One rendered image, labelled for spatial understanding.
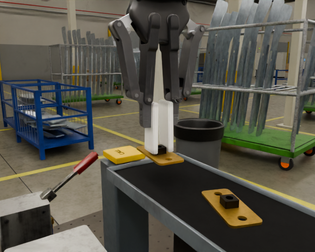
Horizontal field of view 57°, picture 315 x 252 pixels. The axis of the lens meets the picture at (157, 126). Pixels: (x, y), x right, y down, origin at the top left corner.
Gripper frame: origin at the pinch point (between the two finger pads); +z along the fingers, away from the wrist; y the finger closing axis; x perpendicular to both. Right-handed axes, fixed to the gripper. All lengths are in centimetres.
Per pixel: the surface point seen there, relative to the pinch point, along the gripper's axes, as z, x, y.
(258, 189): 7.3, 9.7, -9.5
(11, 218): 18.6, -18.3, 20.3
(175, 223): 7.6, 11.6, 3.8
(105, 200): 17.1, -15.1, 4.0
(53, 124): 80, -401, -26
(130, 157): 7.9, -11.3, 0.2
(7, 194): 123, -278, 36
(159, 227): 54, -55, -27
